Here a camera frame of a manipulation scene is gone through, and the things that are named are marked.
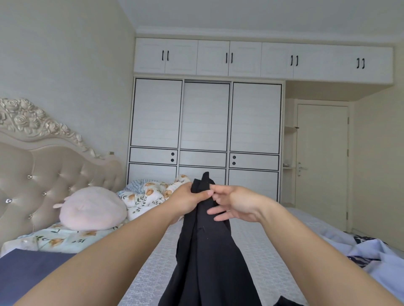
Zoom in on white door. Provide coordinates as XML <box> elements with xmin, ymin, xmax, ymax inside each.
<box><xmin>284</xmin><ymin>99</ymin><xmax>356</xmax><ymax>232</ymax></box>

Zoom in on pink plush pillow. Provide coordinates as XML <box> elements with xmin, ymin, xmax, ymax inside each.
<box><xmin>52</xmin><ymin>185</ymin><xmax>130</xmax><ymax>232</ymax></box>

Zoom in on person's left hand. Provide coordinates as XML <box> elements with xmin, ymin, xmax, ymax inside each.
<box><xmin>164</xmin><ymin>181</ymin><xmax>215</xmax><ymax>219</ymax></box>

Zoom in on person's left forearm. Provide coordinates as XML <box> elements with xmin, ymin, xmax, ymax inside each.
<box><xmin>13</xmin><ymin>202</ymin><xmax>184</xmax><ymax>306</ymax></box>

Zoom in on white overhead cabinets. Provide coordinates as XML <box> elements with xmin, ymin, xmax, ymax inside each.
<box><xmin>133</xmin><ymin>37</ymin><xmax>395</xmax><ymax>86</ymax></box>

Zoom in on light blue hooded jacket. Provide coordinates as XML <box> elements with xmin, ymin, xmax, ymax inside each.
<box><xmin>321</xmin><ymin>226</ymin><xmax>404</xmax><ymax>302</ymax></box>

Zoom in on person's right forearm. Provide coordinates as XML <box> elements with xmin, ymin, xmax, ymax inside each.
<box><xmin>260</xmin><ymin>200</ymin><xmax>402</xmax><ymax>306</ymax></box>

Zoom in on black shorts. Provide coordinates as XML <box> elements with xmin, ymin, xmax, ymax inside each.
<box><xmin>157</xmin><ymin>171</ymin><xmax>263</xmax><ymax>306</ymax></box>

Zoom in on person's right hand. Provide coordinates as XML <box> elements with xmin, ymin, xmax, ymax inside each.
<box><xmin>206</xmin><ymin>183</ymin><xmax>274</xmax><ymax>223</ymax></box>

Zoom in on dark purple patterned garment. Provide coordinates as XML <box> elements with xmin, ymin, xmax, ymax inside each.
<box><xmin>348</xmin><ymin>234</ymin><xmax>382</xmax><ymax>254</ymax></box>

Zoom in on beige tufted headboard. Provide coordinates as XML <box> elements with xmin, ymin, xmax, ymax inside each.
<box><xmin>0</xmin><ymin>97</ymin><xmax>128</xmax><ymax>252</ymax></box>

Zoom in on white wardrobe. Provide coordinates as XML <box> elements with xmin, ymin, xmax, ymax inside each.
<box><xmin>125</xmin><ymin>76</ymin><xmax>287</xmax><ymax>204</ymax></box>

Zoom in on floral quilt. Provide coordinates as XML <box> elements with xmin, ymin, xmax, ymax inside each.
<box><xmin>116</xmin><ymin>174</ymin><xmax>191</xmax><ymax>222</ymax></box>

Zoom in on floral pillow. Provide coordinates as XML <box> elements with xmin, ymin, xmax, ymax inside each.
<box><xmin>11</xmin><ymin>221</ymin><xmax>128</xmax><ymax>256</ymax></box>

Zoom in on grey printed t-shirt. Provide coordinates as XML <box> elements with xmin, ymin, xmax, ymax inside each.
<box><xmin>0</xmin><ymin>248</ymin><xmax>78</xmax><ymax>306</ymax></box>

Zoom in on bed with grey patterned sheet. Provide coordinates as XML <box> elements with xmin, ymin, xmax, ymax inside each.
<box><xmin>0</xmin><ymin>205</ymin><xmax>404</xmax><ymax>306</ymax></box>

